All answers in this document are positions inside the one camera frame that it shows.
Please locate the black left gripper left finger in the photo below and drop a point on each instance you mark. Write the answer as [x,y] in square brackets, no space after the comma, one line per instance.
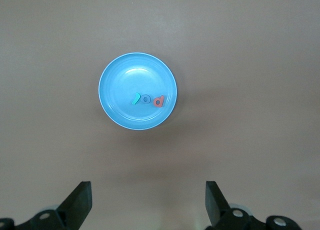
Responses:
[78,202]

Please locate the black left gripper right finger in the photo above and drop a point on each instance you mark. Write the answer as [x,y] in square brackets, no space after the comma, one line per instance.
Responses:
[213,202]

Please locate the red letter p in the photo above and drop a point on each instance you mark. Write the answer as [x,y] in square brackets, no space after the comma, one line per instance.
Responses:
[161,101]

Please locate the teal letter r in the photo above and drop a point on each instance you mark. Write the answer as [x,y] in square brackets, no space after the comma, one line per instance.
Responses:
[135,99]

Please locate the blue letter o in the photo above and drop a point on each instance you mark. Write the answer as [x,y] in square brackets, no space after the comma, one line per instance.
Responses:
[141,99]

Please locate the blue plate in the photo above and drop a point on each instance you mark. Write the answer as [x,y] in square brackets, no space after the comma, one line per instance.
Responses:
[130,77]

